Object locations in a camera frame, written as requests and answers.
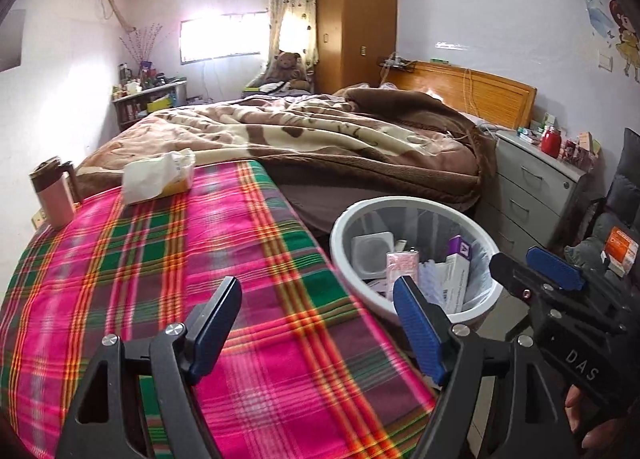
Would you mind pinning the wooden headboard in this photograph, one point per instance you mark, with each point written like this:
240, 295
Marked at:
495, 94

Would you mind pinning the power strip with chargers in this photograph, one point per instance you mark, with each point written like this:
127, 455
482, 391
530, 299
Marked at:
395, 64

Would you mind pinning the wrapped air conditioner pipe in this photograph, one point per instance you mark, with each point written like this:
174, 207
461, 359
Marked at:
117, 4

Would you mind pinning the white square plastic container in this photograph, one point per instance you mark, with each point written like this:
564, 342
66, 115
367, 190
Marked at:
372, 251

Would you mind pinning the dried branches in vase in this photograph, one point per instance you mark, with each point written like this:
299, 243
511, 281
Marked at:
145, 41

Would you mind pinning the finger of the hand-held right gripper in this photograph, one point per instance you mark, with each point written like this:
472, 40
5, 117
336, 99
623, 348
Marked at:
515, 276
555, 266

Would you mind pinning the red jar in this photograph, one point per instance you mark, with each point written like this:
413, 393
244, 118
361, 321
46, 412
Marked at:
550, 141

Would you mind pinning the green yellow box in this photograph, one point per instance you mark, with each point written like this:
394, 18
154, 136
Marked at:
160, 103

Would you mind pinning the grey drawer nightstand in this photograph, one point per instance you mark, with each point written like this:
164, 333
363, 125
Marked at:
525, 189

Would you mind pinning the wall socket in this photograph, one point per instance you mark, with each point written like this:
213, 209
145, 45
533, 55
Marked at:
37, 218

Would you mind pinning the pink green plaid blanket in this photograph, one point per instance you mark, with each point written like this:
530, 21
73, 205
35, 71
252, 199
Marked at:
150, 264

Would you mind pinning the person's right hand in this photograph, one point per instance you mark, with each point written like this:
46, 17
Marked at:
597, 434

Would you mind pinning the wooden wardrobe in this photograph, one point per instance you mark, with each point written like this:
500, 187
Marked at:
355, 19

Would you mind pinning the bed mattress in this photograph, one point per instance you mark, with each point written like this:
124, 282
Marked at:
320, 209

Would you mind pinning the cartoon girl wall sticker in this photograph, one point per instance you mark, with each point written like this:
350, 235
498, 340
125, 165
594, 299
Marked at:
620, 34

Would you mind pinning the green white small boxes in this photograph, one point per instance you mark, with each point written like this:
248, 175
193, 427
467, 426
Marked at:
530, 133

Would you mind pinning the brown teddy bear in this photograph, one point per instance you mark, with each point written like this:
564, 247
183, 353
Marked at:
289, 70

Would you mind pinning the brown patterned fleece blanket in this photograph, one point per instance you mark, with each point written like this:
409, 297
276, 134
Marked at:
325, 139

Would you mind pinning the translucent bin liner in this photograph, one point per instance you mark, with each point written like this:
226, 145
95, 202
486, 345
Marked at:
430, 224

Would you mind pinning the window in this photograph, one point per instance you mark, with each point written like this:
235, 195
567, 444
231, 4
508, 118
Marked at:
220, 39

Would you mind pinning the white tissue pack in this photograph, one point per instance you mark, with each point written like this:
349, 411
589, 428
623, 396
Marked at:
150, 179

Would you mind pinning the grey wall panel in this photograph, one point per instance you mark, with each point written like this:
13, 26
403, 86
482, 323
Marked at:
10, 39

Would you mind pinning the cluttered shelf unit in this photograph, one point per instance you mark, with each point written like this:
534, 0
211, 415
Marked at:
135, 111

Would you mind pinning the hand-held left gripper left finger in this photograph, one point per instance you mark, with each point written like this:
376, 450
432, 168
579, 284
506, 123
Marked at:
215, 324

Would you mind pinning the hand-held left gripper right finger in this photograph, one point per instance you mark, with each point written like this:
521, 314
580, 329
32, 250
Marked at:
420, 329

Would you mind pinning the orange white packet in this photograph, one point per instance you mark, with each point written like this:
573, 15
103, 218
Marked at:
622, 251

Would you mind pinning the black chair grey cushion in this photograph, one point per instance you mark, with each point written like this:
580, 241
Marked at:
620, 189

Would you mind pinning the white plastic trash bin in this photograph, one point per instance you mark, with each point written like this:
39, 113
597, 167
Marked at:
400, 202

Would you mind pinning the white light switch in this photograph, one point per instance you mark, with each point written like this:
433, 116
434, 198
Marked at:
605, 62

